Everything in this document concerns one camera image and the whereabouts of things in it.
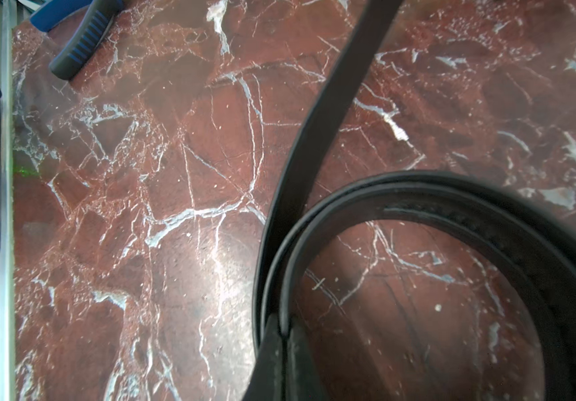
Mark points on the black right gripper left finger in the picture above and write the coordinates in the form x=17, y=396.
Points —
x=267, y=380

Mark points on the black belt with buckle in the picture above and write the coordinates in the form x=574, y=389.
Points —
x=533, y=250

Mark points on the blue handled pliers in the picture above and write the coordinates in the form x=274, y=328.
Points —
x=97, y=20

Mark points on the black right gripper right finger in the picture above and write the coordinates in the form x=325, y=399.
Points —
x=302, y=378

